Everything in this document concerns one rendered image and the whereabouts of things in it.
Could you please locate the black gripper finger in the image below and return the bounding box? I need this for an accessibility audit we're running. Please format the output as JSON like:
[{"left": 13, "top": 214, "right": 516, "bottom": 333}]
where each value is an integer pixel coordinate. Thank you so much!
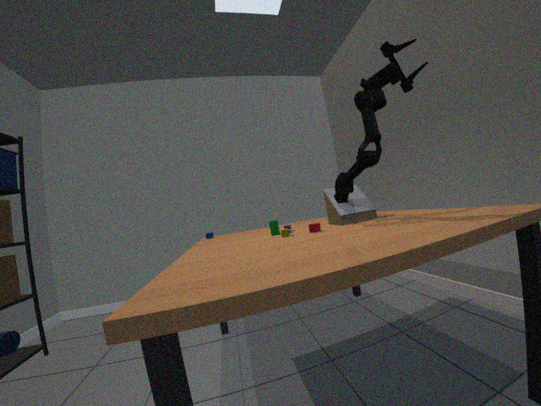
[
  {"left": 408, "top": 62, "right": 429, "bottom": 84},
  {"left": 390, "top": 39, "right": 417, "bottom": 53}
]

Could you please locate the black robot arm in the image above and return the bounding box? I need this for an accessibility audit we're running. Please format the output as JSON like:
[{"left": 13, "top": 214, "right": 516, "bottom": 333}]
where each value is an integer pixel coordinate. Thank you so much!
[{"left": 333, "top": 75, "right": 387, "bottom": 203}]

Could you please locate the red block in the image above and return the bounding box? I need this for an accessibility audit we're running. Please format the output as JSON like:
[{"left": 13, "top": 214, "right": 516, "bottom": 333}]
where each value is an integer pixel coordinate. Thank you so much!
[{"left": 309, "top": 223, "right": 320, "bottom": 233}]

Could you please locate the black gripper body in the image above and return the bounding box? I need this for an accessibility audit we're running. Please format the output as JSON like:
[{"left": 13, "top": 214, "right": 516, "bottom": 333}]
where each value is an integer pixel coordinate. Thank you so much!
[{"left": 375, "top": 41, "right": 413, "bottom": 93}]

